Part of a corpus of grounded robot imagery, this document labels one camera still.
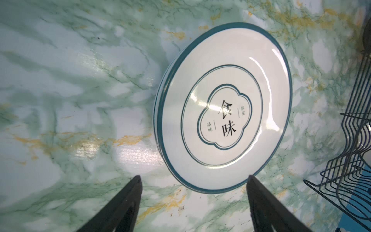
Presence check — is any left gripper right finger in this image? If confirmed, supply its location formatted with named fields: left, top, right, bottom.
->
left=246, top=176, right=310, bottom=232

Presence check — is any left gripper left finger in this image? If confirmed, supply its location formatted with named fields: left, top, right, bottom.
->
left=78, top=176, right=143, bottom=232

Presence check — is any black wire dish rack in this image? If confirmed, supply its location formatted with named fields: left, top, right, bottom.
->
left=303, top=17, right=371, bottom=232

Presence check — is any white plate with emblem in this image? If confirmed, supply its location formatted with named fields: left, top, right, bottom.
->
left=153, top=22, right=292, bottom=194

